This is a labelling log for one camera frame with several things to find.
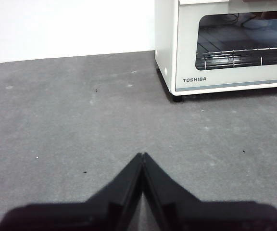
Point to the cream Toshiba toaster oven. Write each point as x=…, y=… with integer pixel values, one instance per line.
x=165, y=36

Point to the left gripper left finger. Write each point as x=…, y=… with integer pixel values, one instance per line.
x=80, y=216

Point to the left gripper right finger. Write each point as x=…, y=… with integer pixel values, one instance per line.
x=201, y=216

